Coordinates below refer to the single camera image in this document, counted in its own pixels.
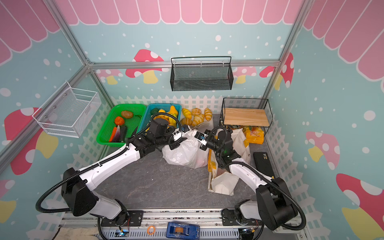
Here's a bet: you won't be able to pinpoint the white plastic grocery bag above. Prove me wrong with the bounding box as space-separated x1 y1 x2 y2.
162 130 209 169

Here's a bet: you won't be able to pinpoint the white tote bag yellow handles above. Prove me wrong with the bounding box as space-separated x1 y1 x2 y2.
208 129 251 196

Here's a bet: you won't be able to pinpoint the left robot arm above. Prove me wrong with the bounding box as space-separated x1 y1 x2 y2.
36 113 190 220

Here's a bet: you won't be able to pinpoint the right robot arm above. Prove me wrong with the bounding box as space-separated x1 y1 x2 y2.
193 126 307 231

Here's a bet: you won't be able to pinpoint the yellow pear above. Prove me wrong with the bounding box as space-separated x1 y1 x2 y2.
168 105 179 118

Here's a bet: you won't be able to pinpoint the bread roll lower left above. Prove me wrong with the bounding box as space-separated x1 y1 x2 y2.
181 118 193 126

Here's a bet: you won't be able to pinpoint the bread roll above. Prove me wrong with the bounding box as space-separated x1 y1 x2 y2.
181 118 193 126
182 108 192 119
204 108 213 121

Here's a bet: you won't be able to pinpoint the teal plastic basket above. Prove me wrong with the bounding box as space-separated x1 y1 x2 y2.
138 103 182 132

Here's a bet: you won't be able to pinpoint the bread roll right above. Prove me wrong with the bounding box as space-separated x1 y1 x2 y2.
204 108 213 121

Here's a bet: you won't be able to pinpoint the croissant bread centre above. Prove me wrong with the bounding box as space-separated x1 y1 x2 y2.
192 114 205 127

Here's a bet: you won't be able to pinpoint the round bread bun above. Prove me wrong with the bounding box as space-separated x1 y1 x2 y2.
191 108 202 116

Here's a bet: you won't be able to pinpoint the yellow snack package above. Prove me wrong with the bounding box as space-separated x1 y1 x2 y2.
245 127 265 145

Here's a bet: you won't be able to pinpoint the brown potato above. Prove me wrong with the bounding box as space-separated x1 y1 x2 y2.
121 111 134 119

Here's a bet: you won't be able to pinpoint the green plastic basket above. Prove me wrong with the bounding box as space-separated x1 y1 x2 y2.
97 104 147 148

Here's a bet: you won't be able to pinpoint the orange bell pepper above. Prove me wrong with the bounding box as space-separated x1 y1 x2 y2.
114 116 125 126

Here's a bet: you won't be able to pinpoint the black flat box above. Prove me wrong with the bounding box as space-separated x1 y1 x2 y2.
253 152 275 178

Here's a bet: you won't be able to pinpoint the orange carrot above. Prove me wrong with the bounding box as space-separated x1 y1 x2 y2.
109 127 117 143

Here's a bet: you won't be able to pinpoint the black wire shelf wooden board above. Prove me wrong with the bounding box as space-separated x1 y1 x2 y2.
220 97 273 130

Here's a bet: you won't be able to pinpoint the black mesh wall basket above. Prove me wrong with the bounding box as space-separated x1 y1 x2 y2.
170 56 234 92

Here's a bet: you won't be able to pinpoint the white wire wall basket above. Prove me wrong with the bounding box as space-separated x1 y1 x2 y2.
32 82 102 138

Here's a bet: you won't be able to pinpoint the blue device on rail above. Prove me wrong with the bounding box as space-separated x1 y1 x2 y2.
166 222 201 240

